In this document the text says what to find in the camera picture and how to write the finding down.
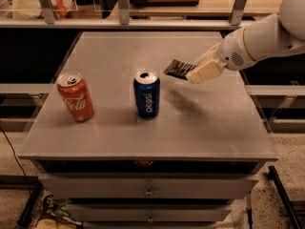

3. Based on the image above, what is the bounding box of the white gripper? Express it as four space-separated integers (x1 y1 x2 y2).
186 28 255 84

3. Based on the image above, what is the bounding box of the dark rxbar chocolate bar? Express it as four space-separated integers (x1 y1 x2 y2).
164 59 195 80

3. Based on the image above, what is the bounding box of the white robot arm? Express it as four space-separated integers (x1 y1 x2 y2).
186 0 305 84

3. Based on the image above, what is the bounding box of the blue pepsi can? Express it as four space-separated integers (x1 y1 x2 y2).
133 70 160 118

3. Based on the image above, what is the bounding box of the red coca-cola can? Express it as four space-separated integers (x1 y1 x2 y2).
57 73 94 122

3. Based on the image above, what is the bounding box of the red object inside cabinet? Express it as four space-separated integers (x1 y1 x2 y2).
134 160 153 167

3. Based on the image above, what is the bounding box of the lower drawer with knob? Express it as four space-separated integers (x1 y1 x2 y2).
67 204 232 222

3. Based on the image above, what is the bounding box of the drawer with knob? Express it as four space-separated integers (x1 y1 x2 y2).
39 174 257 199
67 204 232 222

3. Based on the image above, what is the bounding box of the white and orange plastic bag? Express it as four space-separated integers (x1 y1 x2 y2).
11 0 75 19

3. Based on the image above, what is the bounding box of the top drawer with knob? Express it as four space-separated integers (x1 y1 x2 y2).
39 174 257 199

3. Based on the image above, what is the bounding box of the colourful snack bag on floor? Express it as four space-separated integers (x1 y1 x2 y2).
34 195 83 229

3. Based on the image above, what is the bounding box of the metal rail frame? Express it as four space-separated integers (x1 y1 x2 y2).
0 0 287 31

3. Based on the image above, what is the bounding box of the black cable on floor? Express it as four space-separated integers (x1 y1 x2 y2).
0 126 32 196

